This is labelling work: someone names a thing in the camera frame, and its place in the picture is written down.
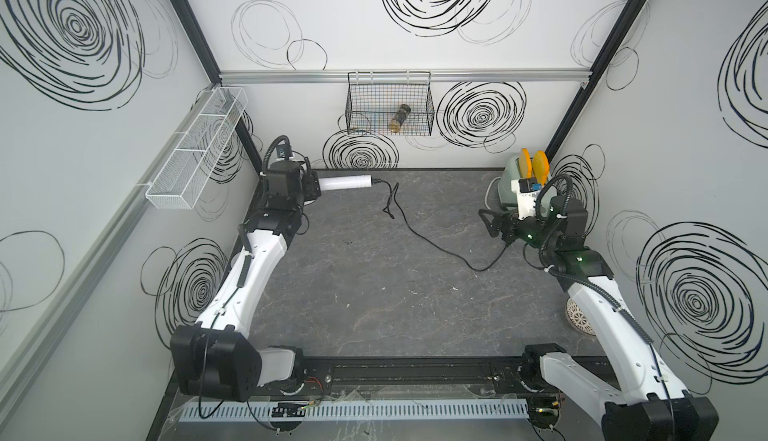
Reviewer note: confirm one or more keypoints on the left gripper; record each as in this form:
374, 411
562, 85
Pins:
309, 186

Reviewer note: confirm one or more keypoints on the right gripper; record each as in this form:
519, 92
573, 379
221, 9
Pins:
496, 227

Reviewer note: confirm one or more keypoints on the white hair dryer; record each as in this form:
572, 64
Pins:
340, 183

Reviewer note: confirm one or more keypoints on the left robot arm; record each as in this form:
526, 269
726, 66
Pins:
213, 357

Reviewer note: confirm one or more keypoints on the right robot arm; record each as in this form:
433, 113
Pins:
650, 402

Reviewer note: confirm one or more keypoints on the mint green toaster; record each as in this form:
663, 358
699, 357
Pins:
518, 175

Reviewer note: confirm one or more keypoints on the left yellow toast slice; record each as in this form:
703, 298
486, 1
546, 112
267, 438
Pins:
525, 164

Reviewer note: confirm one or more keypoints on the yellow toast slice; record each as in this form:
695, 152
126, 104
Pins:
525, 164
540, 167

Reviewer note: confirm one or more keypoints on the right yellow toast slice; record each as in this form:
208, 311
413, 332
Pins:
540, 167

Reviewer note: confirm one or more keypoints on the small jar in basket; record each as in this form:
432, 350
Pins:
399, 118

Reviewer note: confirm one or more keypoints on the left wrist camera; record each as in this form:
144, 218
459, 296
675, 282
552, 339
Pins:
284, 152

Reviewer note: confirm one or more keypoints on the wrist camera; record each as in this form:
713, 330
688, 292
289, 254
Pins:
284, 152
527, 196

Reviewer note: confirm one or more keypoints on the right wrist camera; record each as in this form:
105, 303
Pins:
527, 196

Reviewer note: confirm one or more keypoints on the white wire wall shelf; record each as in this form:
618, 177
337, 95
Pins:
184, 175

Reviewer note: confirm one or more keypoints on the black wire wall basket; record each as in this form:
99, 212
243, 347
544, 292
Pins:
374, 96

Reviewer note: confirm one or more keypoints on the white slotted cable duct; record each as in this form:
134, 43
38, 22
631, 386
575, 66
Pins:
374, 410

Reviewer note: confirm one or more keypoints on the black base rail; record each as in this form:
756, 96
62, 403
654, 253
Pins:
331, 375

